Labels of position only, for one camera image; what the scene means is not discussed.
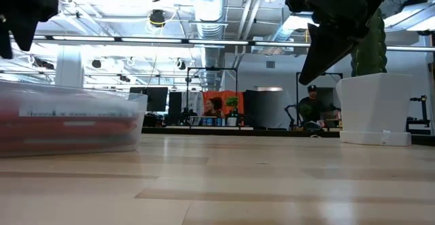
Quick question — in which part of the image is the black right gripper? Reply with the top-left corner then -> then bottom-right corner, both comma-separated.
285,0 -> 375,86

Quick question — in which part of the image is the horizontal metal rig bar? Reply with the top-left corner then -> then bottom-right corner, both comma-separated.
0,33 -> 435,53

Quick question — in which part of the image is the black overhead camera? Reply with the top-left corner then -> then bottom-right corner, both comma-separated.
147,9 -> 167,28

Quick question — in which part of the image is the green cactus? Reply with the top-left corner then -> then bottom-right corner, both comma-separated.
351,9 -> 389,77

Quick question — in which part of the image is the black monitor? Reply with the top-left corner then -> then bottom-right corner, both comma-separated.
128,86 -> 169,113

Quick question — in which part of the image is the black speaker box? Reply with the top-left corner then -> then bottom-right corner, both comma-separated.
168,91 -> 184,124

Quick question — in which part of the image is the silver ceiling duct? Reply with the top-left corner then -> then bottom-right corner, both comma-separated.
188,0 -> 229,86

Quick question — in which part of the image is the white pillar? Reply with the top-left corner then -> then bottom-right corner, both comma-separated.
55,46 -> 85,90

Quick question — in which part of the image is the person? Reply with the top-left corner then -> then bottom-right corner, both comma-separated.
298,84 -> 327,131
203,97 -> 224,118

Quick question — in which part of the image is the white square plant pot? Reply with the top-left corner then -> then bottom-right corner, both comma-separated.
335,72 -> 415,148

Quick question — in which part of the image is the small plant in white pot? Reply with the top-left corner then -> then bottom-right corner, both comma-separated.
225,96 -> 241,127

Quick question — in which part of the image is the dark grey panel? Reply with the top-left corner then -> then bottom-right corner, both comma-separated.
243,89 -> 283,130

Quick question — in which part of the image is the clear plastic bin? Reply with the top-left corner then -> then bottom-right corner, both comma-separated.
0,80 -> 149,158

